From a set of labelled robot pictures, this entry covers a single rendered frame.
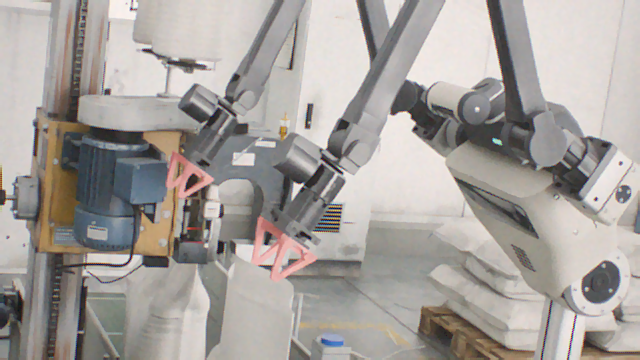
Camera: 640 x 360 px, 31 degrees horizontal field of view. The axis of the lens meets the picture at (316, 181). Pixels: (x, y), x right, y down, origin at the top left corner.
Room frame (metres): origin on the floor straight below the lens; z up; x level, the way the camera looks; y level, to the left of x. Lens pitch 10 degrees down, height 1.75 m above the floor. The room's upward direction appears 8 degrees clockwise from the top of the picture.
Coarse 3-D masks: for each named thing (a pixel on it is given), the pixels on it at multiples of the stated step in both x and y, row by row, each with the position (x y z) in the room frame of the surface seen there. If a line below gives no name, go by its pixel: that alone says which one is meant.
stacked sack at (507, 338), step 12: (444, 300) 5.75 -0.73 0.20; (456, 312) 5.62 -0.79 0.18; (468, 312) 5.52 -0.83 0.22; (480, 324) 5.40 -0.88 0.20; (492, 336) 5.29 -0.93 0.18; (504, 336) 5.21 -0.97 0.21; (516, 336) 5.21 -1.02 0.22; (528, 336) 5.24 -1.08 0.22; (516, 348) 5.20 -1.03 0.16; (528, 348) 5.23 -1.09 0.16
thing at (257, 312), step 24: (240, 264) 2.73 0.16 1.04; (240, 288) 2.48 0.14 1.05; (264, 288) 2.66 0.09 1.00; (288, 288) 2.58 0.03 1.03; (240, 312) 2.47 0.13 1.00; (264, 312) 2.42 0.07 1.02; (288, 312) 2.35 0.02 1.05; (240, 336) 2.46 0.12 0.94; (264, 336) 2.41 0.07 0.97; (288, 336) 2.34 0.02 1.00
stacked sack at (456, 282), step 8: (432, 272) 5.78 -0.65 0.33; (440, 272) 5.72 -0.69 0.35; (448, 272) 5.67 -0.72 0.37; (456, 272) 5.64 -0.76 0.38; (464, 272) 5.65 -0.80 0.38; (432, 280) 5.74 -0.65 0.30; (440, 280) 5.67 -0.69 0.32; (448, 280) 5.63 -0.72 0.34; (456, 280) 5.58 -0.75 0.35; (464, 280) 5.55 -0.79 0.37; (472, 280) 5.54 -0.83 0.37; (480, 280) 5.55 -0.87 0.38; (440, 288) 5.67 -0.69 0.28; (448, 288) 5.58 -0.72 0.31; (456, 288) 5.54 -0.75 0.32; (464, 288) 5.50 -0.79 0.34; (472, 288) 5.46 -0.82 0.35; (448, 296) 5.60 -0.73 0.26; (456, 296) 5.52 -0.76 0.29; (464, 296) 5.45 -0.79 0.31; (464, 304) 5.50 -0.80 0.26
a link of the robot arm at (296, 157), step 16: (288, 144) 1.86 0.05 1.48; (304, 144) 1.86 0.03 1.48; (352, 144) 1.87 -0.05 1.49; (272, 160) 1.87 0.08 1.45; (288, 160) 1.84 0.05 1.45; (304, 160) 1.85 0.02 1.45; (336, 160) 1.87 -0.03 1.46; (352, 160) 1.86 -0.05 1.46; (288, 176) 1.86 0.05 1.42; (304, 176) 1.85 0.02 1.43
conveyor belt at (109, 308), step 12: (96, 300) 4.38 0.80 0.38; (108, 300) 4.40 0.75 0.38; (120, 300) 4.42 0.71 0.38; (96, 312) 4.23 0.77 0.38; (108, 312) 4.25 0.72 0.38; (120, 312) 4.27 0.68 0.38; (108, 324) 4.10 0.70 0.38; (120, 324) 4.12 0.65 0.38; (108, 336) 3.97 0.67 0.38; (120, 336) 3.99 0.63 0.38; (120, 348) 3.86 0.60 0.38
